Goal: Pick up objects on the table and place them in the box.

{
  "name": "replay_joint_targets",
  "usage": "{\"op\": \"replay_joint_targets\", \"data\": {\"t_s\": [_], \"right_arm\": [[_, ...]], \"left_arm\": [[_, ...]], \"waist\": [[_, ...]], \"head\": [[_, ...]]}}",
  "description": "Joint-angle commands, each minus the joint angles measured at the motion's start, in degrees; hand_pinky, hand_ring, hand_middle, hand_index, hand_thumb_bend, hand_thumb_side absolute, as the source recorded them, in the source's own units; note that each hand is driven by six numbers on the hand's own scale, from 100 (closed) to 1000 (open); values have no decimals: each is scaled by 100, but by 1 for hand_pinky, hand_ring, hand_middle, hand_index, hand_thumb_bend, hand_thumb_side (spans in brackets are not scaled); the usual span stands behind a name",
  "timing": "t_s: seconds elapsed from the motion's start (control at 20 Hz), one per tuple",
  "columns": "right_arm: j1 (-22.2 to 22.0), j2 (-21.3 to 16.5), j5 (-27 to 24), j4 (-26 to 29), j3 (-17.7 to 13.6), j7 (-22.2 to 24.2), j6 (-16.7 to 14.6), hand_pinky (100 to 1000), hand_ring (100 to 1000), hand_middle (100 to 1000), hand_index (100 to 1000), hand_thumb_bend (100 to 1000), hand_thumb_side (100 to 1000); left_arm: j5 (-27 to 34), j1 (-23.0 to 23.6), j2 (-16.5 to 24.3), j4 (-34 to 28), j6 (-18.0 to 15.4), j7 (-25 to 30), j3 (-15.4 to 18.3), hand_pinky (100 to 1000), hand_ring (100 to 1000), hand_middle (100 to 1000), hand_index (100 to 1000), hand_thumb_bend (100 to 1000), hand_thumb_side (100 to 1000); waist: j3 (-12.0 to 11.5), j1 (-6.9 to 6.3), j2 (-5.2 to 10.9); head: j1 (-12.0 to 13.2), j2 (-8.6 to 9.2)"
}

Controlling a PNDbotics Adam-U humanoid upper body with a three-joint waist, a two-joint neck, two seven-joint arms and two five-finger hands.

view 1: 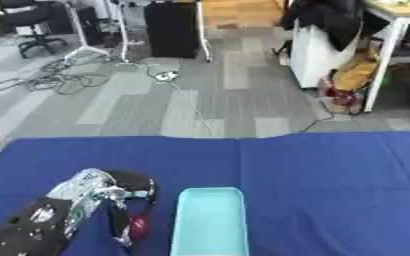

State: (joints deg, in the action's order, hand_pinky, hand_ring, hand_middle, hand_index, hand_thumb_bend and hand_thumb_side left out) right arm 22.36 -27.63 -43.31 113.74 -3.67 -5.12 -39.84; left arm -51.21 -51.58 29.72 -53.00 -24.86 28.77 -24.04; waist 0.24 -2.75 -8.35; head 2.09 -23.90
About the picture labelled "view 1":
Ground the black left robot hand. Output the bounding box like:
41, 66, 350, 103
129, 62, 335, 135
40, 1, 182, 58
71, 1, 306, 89
103, 169, 160, 248

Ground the dark red small object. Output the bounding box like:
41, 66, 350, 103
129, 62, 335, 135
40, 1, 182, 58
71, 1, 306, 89
128, 213, 153, 242

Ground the light blue plastic box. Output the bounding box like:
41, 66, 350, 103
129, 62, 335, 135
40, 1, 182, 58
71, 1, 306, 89
168, 186, 253, 256

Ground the white power strip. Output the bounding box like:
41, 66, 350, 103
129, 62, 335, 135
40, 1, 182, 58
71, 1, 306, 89
152, 69, 183, 82

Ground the black tall cabinet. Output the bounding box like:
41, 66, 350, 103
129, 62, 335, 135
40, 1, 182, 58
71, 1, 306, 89
142, 0, 202, 60

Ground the black office chair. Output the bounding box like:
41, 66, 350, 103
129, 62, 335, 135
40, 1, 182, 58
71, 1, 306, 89
0, 0, 71, 60

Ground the white cabinet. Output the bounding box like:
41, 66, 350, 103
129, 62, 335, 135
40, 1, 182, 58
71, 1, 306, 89
287, 19, 363, 90

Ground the red bag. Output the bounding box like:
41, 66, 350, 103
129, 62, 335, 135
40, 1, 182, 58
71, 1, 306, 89
317, 77, 368, 115

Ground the yellow bag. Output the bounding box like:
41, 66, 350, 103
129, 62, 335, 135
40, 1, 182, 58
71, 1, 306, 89
329, 48, 382, 92

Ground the black jacket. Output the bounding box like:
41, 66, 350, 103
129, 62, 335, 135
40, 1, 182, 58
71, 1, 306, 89
278, 0, 391, 52

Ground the white table with wooden top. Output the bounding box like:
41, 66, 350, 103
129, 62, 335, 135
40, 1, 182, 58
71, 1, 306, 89
360, 0, 410, 113

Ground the thin white floor cable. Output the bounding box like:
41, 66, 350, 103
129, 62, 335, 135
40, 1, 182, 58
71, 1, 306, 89
168, 81, 218, 138

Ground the tangled black floor cable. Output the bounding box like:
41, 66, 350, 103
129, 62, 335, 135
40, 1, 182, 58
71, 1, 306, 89
0, 57, 113, 96

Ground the thin black floor cable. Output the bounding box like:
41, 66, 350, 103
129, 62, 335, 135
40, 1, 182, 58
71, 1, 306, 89
294, 99, 338, 134

